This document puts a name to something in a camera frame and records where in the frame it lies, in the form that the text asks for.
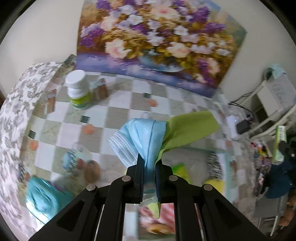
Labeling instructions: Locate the teal plastic box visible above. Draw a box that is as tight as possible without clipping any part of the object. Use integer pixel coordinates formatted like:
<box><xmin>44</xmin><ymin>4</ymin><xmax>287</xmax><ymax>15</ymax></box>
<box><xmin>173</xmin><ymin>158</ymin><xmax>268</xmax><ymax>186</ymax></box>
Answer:
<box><xmin>25</xmin><ymin>176</ymin><xmax>74</xmax><ymax>224</ymax></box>

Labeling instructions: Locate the yellow soft hat toy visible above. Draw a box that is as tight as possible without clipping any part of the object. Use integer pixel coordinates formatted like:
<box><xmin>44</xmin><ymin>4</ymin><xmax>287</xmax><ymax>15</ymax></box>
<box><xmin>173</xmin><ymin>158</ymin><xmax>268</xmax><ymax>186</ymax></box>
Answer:
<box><xmin>204</xmin><ymin>179</ymin><xmax>225</xmax><ymax>194</ymax></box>

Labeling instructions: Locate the pink white fluffy cloth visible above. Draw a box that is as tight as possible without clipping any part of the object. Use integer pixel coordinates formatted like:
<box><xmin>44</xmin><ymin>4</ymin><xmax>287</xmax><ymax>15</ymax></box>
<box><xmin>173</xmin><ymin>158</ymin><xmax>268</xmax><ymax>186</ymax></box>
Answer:
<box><xmin>139</xmin><ymin>203</ymin><xmax>175</xmax><ymax>235</ymax></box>

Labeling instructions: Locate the white green-label pill bottle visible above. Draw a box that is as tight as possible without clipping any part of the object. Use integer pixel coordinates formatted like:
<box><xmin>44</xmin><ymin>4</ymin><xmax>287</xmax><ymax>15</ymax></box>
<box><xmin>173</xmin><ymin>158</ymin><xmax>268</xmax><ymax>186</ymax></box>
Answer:
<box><xmin>65</xmin><ymin>70</ymin><xmax>91</xmax><ymax>109</ymax></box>

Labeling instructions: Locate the blue face mask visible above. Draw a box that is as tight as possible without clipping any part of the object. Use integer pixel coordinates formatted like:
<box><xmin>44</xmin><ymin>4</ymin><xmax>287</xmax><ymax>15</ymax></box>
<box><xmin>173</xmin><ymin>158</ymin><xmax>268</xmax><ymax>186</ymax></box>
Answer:
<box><xmin>108</xmin><ymin>118</ymin><xmax>167</xmax><ymax>194</ymax></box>

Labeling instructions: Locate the white rack shelf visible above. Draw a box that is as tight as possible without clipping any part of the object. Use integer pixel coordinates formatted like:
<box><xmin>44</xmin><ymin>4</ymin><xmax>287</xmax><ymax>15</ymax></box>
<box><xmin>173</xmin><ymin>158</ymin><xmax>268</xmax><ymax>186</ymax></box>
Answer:
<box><xmin>238</xmin><ymin>74</ymin><xmax>296</xmax><ymax>158</ymax></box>

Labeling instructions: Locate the flower painting canvas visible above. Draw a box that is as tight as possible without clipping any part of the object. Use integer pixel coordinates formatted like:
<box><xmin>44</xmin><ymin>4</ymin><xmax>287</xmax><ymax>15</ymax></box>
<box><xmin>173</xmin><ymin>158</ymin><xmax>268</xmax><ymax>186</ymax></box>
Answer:
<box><xmin>77</xmin><ymin>0</ymin><xmax>246</xmax><ymax>97</ymax></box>

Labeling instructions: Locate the black power adapter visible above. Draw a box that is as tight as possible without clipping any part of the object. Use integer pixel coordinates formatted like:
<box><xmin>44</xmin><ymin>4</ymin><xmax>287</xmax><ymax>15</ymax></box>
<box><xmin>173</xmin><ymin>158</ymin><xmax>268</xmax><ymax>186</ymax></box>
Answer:
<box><xmin>236</xmin><ymin>120</ymin><xmax>251</xmax><ymax>135</ymax></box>

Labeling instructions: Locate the green cloth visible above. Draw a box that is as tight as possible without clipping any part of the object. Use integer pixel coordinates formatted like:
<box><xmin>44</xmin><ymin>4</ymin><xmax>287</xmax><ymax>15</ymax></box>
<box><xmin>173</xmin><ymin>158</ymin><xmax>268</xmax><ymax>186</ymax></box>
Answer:
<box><xmin>141</xmin><ymin>111</ymin><xmax>219</xmax><ymax>218</ymax></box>

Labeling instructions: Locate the teal-rimmed white tray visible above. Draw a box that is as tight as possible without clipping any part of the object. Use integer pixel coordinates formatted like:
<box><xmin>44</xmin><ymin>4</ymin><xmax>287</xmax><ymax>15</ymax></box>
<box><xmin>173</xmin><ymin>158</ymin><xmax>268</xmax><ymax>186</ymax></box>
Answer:
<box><xmin>122</xmin><ymin>147</ymin><xmax>227</xmax><ymax>240</ymax></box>

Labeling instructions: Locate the black white leopard scrunchie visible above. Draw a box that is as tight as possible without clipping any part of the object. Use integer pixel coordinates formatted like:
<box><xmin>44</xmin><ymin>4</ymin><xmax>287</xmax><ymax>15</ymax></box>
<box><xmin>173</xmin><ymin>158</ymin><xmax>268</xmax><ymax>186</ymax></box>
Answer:
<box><xmin>206</xmin><ymin>153</ymin><xmax>224</xmax><ymax>180</ymax></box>

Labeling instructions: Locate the green tissue pack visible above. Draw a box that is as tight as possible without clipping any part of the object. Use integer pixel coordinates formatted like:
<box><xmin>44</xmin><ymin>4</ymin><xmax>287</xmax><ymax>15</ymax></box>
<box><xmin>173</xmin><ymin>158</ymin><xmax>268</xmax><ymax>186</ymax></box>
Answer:
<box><xmin>171</xmin><ymin>163</ymin><xmax>190</xmax><ymax>183</ymax></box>

